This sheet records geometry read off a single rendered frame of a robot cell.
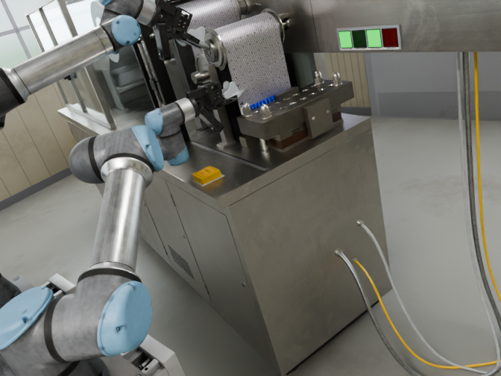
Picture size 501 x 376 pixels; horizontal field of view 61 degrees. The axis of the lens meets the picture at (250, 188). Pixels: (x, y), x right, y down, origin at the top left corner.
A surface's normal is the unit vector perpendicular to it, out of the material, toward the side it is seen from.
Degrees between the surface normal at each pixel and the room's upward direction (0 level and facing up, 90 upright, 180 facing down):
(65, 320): 38
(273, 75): 90
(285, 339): 90
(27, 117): 90
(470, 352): 0
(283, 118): 90
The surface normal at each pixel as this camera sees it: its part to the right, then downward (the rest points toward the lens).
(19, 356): -0.02, 0.45
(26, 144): 0.72, 0.14
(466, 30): -0.80, 0.43
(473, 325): -0.25, -0.87
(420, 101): -0.65, 0.48
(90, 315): -0.21, -0.40
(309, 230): 0.54, 0.25
